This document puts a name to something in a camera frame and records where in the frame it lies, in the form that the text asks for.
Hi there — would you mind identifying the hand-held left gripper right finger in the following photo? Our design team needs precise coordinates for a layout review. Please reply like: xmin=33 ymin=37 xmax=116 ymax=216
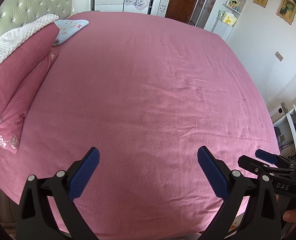
xmin=197 ymin=145 xmax=282 ymax=240

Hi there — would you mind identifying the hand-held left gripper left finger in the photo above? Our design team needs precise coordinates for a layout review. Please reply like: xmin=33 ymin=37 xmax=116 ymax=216
xmin=16 ymin=147 xmax=100 ymax=240

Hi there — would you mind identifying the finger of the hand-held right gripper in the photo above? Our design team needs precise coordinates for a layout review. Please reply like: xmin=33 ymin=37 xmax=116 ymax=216
xmin=238 ymin=155 xmax=296 ymax=180
xmin=255 ymin=149 xmax=296 ymax=170

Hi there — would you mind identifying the person's right hand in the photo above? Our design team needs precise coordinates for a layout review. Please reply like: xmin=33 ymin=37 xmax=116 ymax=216
xmin=283 ymin=208 xmax=296 ymax=224

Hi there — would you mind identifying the white desk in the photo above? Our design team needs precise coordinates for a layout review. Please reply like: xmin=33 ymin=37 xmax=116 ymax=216
xmin=271 ymin=115 xmax=296 ymax=156

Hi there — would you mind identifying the pink embroidered pillow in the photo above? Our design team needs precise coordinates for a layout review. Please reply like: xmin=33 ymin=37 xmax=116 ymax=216
xmin=0 ymin=47 xmax=61 ymax=153

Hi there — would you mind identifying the large pink pillow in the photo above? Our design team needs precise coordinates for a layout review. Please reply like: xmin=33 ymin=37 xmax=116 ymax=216
xmin=0 ymin=25 xmax=62 ymax=128

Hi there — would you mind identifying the yellow patterned box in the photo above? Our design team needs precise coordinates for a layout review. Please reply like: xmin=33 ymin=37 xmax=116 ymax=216
xmin=218 ymin=10 xmax=238 ymax=27

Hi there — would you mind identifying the light blue patterned pillow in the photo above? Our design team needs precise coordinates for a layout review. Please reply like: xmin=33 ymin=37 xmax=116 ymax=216
xmin=52 ymin=19 xmax=90 ymax=47

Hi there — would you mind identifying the white bobble blanket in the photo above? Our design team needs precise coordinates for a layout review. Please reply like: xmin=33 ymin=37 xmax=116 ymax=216
xmin=0 ymin=14 xmax=61 ymax=77

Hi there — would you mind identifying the framed cartoon picture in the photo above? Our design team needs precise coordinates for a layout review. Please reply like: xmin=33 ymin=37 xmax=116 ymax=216
xmin=225 ymin=0 xmax=241 ymax=12

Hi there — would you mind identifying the frosted glass door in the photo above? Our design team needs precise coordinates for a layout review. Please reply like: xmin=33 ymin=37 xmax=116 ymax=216
xmin=189 ymin=0 xmax=224 ymax=31

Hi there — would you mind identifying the small white cabinet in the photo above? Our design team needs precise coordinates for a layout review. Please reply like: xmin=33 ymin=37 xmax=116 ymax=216
xmin=150 ymin=0 xmax=170 ymax=18

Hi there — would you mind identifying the brown wooden door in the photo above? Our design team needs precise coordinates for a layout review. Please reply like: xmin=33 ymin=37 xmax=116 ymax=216
xmin=165 ymin=0 xmax=206 ymax=23

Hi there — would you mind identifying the green tufted headboard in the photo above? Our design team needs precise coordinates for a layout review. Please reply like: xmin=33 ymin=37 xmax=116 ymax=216
xmin=0 ymin=0 xmax=78 ymax=47

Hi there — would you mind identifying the white wall shelf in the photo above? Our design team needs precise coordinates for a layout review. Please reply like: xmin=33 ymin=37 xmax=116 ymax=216
xmin=212 ymin=0 xmax=253 ymax=42

